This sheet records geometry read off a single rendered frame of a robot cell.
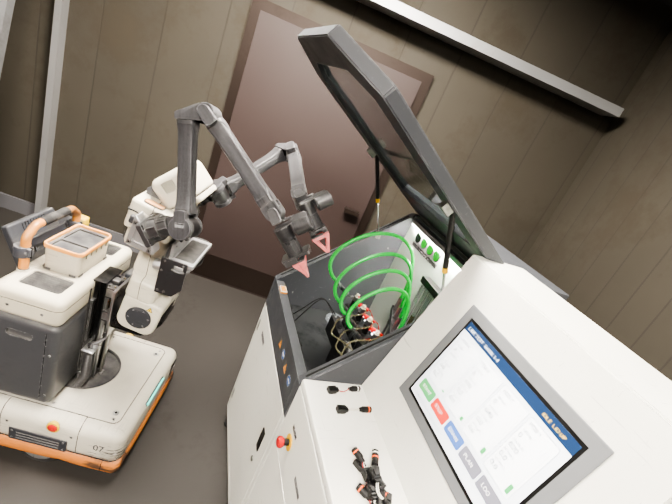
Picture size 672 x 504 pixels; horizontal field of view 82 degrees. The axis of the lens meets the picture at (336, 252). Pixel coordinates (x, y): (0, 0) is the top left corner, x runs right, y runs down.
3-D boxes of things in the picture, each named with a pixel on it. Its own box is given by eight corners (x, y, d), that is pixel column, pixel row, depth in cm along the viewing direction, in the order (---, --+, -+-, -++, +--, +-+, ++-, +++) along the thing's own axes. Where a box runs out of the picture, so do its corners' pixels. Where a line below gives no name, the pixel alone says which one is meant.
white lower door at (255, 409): (227, 403, 215) (264, 305, 190) (231, 404, 216) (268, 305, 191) (228, 528, 160) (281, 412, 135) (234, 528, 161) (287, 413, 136)
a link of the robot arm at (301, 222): (271, 209, 133) (264, 210, 125) (301, 195, 132) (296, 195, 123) (286, 241, 135) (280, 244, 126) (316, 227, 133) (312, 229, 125)
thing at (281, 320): (266, 306, 189) (276, 279, 183) (274, 308, 191) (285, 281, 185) (282, 409, 137) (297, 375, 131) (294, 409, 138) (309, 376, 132)
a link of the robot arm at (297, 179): (291, 163, 183) (283, 143, 176) (302, 160, 183) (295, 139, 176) (298, 216, 151) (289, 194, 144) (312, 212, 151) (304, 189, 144)
